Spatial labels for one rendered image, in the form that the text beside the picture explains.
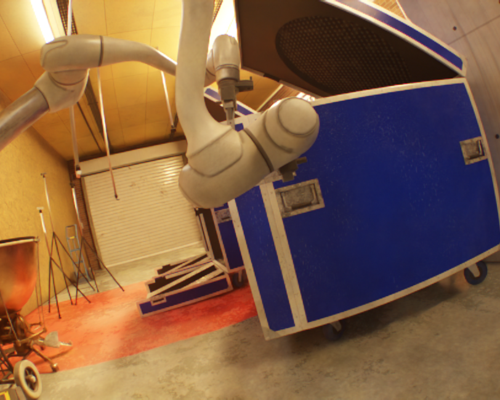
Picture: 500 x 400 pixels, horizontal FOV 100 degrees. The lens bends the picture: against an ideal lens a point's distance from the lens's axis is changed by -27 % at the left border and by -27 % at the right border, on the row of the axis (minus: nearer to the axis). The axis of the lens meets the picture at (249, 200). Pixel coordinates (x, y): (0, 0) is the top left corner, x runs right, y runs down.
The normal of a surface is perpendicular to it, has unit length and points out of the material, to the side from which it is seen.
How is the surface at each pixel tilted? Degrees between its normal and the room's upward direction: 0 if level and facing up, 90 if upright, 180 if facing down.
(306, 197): 90
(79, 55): 132
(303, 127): 101
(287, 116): 89
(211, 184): 108
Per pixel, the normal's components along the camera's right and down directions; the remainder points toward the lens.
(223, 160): 0.11, 0.16
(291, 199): -0.02, -0.02
